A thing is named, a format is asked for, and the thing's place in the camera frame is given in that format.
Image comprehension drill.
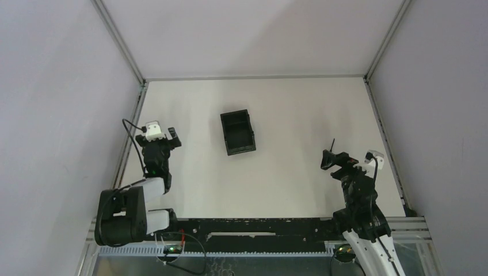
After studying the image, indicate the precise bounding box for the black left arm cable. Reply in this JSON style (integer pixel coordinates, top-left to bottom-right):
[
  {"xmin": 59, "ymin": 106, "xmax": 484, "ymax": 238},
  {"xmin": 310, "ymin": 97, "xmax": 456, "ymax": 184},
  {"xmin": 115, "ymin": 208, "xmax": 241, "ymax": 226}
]
[{"xmin": 121, "ymin": 118, "xmax": 148, "ymax": 179}]

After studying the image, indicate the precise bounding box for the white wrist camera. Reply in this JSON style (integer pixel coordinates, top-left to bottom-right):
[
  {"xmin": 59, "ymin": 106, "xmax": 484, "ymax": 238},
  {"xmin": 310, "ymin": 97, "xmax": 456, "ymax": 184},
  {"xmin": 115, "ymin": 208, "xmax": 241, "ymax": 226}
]
[
  {"xmin": 145, "ymin": 121, "xmax": 166, "ymax": 141},
  {"xmin": 365, "ymin": 149, "xmax": 385, "ymax": 170}
]

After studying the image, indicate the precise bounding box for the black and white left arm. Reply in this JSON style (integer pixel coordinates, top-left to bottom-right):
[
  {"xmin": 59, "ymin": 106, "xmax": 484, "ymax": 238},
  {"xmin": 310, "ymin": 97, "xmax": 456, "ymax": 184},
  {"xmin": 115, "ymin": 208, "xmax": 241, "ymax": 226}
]
[{"xmin": 94, "ymin": 122, "xmax": 181, "ymax": 247}]

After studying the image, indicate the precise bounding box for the white slotted cable duct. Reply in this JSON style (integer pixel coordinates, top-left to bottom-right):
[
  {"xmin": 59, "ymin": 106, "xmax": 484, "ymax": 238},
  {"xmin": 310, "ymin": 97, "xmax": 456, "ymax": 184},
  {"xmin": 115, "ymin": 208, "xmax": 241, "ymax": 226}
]
[{"xmin": 98, "ymin": 243, "xmax": 336, "ymax": 258}]

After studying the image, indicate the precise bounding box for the controller circuit board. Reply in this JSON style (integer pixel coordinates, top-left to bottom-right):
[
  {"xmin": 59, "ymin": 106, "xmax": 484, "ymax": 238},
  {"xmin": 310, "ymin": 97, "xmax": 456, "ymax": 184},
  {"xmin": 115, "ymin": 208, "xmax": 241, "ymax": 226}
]
[
  {"xmin": 162, "ymin": 246, "xmax": 184, "ymax": 256},
  {"xmin": 334, "ymin": 245, "xmax": 356, "ymax": 263}
]

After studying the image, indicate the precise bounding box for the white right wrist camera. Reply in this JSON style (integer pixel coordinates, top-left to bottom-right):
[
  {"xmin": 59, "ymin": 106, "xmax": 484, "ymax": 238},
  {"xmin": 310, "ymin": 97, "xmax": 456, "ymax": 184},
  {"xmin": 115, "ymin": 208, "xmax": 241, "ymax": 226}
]
[{"xmin": 365, "ymin": 149, "xmax": 385, "ymax": 170}]

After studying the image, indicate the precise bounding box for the aluminium frame rail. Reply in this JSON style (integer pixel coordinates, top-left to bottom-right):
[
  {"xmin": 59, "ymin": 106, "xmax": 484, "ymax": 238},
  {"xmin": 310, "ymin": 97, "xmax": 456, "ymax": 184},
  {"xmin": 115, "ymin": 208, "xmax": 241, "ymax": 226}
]
[
  {"xmin": 145, "ymin": 74, "xmax": 365, "ymax": 82},
  {"xmin": 91, "ymin": 1, "xmax": 147, "ymax": 188},
  {"xmin": 363, "ymin": 1, "xmax": 416, "ymax": 217}
]

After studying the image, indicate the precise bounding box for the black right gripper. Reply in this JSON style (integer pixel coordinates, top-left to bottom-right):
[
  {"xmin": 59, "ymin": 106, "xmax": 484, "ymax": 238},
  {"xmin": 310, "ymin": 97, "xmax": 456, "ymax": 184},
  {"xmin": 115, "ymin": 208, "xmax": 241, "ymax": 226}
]
[{"xmin": 320, "ymin": 149, "xmax": 373, "ymax": 209}]

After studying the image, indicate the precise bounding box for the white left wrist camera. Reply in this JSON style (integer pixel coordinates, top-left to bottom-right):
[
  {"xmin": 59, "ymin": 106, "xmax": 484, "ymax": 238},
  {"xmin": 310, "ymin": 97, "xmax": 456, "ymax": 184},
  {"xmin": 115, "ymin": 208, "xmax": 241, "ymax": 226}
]
[{"xmin": 145, "ymin": 121, "xmax": 166, "ymax": 141}]

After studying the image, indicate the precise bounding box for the aluminium frame right rail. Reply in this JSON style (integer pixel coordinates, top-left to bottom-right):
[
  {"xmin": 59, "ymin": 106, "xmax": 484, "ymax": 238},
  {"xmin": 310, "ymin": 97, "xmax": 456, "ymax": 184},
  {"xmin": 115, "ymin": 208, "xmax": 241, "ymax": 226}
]
[{"xmin": 363, "ymin": 1, "xmax": 416, "ymax": 217}]

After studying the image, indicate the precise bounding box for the aluminium frame left rail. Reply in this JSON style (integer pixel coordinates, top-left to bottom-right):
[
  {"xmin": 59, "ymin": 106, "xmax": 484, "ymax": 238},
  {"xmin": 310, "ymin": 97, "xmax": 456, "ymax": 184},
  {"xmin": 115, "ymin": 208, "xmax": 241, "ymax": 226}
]
[{"xmin": 91, "ymin": 1, "xmax": 147, "ymax": 188}]

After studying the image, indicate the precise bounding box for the right controller circuit board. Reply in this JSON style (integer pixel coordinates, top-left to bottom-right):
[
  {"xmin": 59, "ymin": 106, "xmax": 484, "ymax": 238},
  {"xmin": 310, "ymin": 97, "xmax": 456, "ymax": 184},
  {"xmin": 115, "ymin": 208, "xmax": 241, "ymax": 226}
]
[{"xmin": 334, "ymin": 245, "xmax": 356, "ymax": 263}]

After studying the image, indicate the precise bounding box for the red handled screwdriver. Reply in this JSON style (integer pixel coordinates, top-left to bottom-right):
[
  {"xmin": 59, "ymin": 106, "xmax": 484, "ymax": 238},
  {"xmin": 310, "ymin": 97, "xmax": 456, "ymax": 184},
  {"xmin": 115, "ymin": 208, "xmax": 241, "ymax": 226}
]
[{"xmin": 329, "ymin": 138, "xmax": 336, "ymax": 152}]

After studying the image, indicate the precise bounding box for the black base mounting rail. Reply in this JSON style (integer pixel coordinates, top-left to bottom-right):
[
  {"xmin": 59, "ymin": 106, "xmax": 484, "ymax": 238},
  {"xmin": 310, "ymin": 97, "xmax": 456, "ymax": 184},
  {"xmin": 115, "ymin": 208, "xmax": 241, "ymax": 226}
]
[{"xmin": 171, "ymin": 218, "xmax": 344, "ymax": 252}]

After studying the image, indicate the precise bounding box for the black plastic bin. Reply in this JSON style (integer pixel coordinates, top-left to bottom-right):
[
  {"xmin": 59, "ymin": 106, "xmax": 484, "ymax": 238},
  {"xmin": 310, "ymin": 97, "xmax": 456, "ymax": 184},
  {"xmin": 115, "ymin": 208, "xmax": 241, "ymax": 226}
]
[{"xmin": 220, "ymin": 109, "xmax": 256, "ymax": 156}]

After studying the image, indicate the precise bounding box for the aluminium frame back rail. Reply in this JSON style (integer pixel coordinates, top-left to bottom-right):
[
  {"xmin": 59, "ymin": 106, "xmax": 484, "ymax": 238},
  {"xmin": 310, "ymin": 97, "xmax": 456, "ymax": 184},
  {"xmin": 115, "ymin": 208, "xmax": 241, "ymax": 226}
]
[{"xmin": 145, "ymin": 74, "xmax": 365, "ymax": 82}]

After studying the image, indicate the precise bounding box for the left controller circuit board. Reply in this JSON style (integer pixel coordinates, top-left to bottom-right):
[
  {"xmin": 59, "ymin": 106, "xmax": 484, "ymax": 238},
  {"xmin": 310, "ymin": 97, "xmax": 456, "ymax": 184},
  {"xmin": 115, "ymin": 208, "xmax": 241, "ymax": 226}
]
[{"xmin": 162, "ymin": 246, "xmax": 184, "ymax": 256}]

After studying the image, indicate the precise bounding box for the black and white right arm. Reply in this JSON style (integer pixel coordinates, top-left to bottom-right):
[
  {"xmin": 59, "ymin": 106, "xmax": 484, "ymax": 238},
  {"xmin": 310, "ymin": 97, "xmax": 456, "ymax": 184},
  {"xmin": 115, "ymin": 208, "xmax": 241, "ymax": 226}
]
[{"xmin": 321, "ymin": 149, "xmax": 405, "ymax": 275}]

